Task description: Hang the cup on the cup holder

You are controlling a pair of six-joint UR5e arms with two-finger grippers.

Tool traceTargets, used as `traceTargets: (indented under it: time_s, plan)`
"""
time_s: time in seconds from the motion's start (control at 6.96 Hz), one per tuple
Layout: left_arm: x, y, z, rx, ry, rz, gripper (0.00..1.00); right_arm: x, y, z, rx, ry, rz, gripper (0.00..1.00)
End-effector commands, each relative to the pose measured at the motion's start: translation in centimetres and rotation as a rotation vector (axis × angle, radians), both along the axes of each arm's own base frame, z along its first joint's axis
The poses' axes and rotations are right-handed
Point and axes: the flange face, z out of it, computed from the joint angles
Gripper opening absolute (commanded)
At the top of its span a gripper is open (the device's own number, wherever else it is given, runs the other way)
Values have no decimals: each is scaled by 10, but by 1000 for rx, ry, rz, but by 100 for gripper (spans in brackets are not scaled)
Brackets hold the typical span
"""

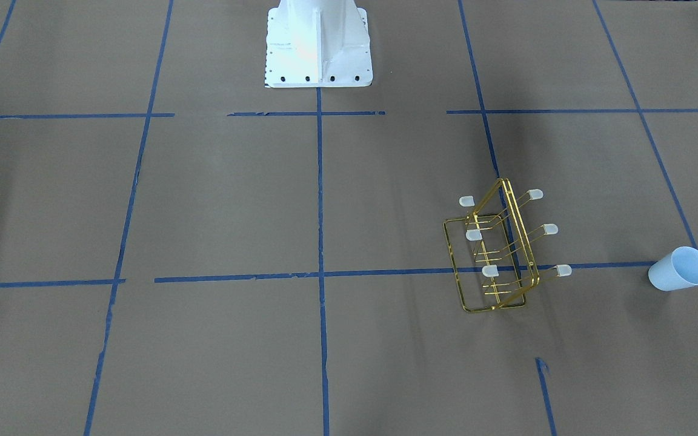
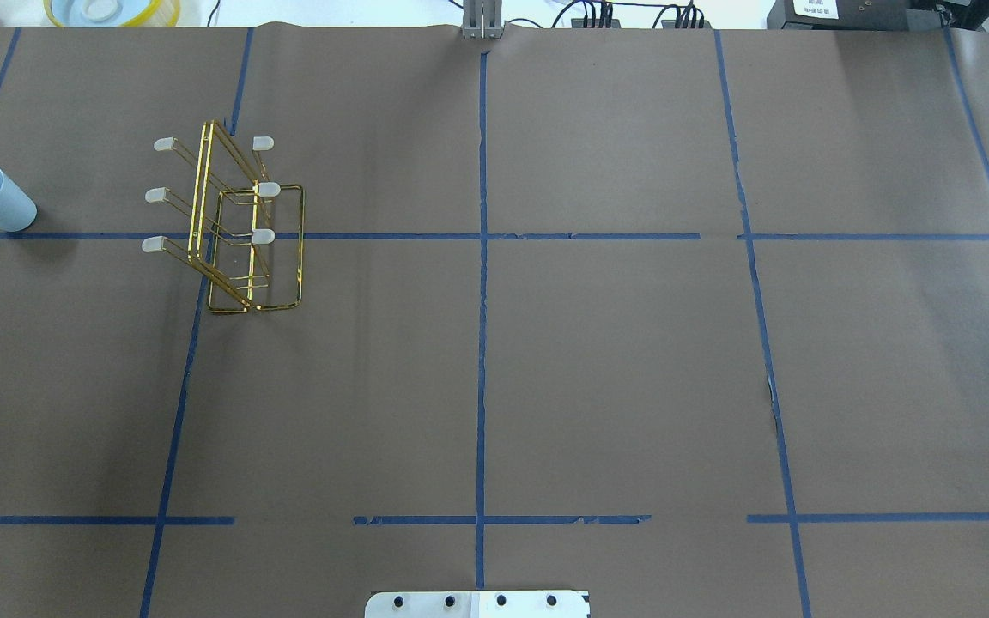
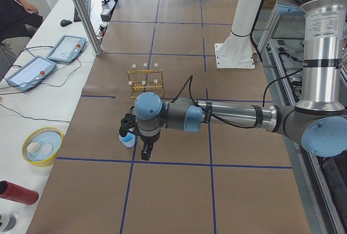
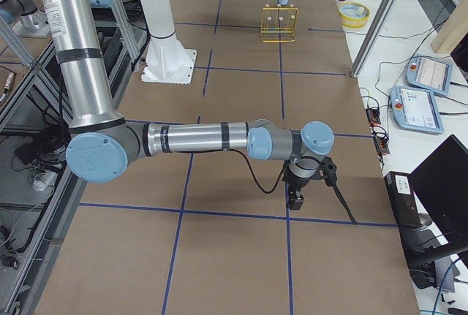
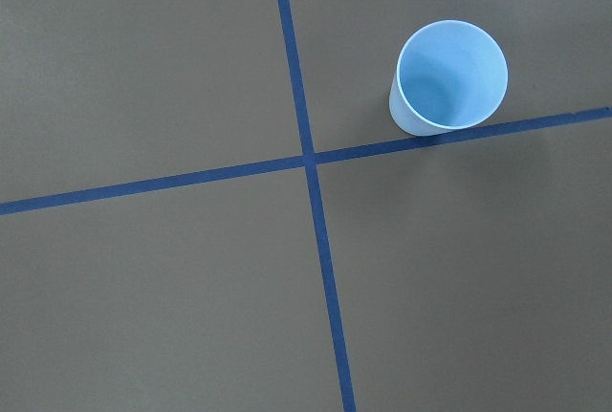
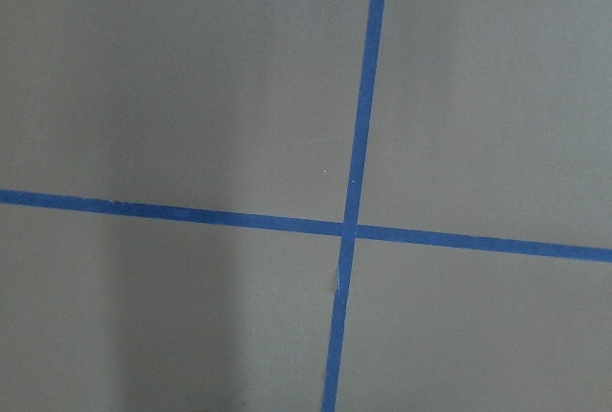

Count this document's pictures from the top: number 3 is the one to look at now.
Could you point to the seated person in black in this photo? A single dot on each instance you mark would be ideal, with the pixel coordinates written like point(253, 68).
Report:
point(19, 19)

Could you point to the white blue cup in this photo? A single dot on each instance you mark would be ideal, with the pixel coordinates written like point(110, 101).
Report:
point(128, 141)

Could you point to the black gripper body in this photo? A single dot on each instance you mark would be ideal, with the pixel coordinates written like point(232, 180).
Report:
point(148, 140)

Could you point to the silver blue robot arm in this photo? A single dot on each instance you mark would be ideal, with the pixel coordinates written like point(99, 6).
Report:
point(316, 122)

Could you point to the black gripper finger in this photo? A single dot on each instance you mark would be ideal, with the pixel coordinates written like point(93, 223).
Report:
point(146, 151)
point(124, 129)

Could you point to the near blue teach pendant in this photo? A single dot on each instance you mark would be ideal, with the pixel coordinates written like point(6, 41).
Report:
point(31, 74)

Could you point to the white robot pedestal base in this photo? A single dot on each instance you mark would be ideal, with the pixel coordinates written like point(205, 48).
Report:
point(236, 51)

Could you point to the blue teach pendant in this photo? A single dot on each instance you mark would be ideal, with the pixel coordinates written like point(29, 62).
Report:
point(31, 74)
point(67, 49)

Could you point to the red cylinder bottle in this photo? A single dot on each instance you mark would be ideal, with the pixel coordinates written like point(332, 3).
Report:
point(17, 193)

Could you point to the black computer mouse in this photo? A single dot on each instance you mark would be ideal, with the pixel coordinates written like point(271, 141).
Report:
point(65, 23)

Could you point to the aluminium frame post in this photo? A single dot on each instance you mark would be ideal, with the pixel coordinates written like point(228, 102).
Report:
point(85, 19)

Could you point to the far blue teach pendant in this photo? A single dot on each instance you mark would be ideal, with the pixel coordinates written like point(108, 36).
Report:
point(67, 49)

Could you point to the gold wire cup holder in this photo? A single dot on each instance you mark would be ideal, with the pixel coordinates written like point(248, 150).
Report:
point(146, 80)

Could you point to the yellow bowl with blue plate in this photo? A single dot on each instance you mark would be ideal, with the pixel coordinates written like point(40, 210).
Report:
point(42, 146)

